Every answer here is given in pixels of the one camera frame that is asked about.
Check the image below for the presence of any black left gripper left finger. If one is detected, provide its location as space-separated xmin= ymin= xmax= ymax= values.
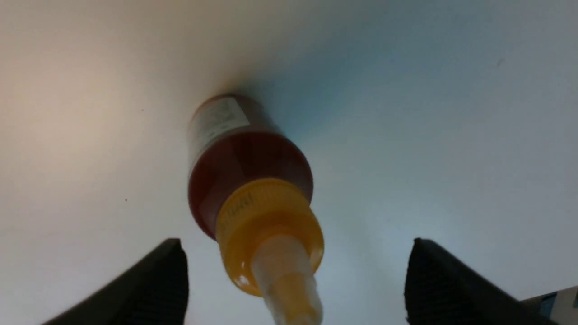
xmin=48 ymin=238 xmax=189 ymax=325

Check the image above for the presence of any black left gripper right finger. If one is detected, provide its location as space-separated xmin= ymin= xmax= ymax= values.
xmin=404 ymin=238 xmax=553 ymax=325

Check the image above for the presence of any white box with blue print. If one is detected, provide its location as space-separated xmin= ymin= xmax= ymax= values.
xmin=521 ymin=286 xmax=578 ymax=325

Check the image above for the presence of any red ketchup bottle yellow cap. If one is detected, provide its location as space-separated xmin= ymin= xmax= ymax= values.
xmin=187 ymin=94 xmax=325 ymax=325

